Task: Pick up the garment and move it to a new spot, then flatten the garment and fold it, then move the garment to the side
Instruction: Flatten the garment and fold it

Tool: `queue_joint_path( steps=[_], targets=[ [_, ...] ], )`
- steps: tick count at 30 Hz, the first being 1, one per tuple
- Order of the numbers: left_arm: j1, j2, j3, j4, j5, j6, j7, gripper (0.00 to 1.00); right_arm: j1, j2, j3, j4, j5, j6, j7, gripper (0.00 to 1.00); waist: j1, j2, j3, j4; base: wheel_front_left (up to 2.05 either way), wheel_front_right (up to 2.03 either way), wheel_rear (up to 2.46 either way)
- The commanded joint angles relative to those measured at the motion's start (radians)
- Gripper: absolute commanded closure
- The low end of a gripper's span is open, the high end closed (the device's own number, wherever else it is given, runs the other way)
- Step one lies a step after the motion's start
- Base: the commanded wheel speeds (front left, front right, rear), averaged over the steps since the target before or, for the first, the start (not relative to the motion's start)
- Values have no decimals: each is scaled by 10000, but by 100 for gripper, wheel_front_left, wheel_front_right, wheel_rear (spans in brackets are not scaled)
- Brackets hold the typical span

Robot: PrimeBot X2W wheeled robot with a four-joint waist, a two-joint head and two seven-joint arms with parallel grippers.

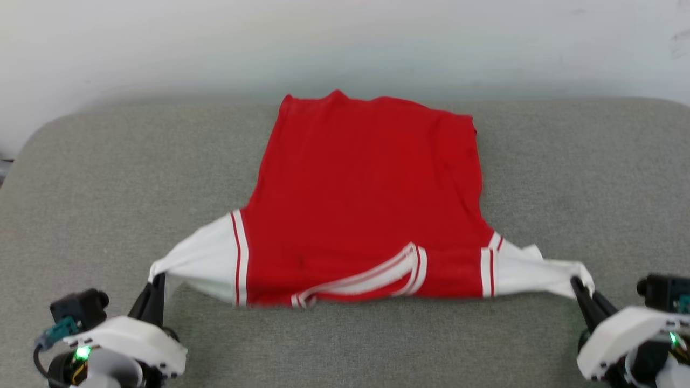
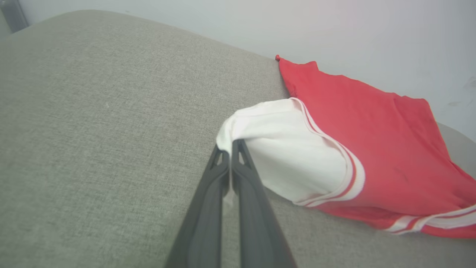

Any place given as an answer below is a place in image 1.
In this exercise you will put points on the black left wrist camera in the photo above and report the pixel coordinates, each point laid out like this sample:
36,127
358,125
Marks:
78,310

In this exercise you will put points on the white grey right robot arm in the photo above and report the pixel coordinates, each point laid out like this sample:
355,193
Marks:
649,362

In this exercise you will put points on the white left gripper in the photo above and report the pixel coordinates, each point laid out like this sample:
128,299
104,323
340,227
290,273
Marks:
135,337

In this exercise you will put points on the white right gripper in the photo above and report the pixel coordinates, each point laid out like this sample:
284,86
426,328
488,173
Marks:
620,328

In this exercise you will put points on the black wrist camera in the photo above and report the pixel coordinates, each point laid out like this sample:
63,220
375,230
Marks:
78,310
660,291

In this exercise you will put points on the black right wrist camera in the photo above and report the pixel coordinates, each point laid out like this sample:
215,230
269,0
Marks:
660,291

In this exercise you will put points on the red shirt with white sleeves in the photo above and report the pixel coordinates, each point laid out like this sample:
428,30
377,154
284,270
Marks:
356,205

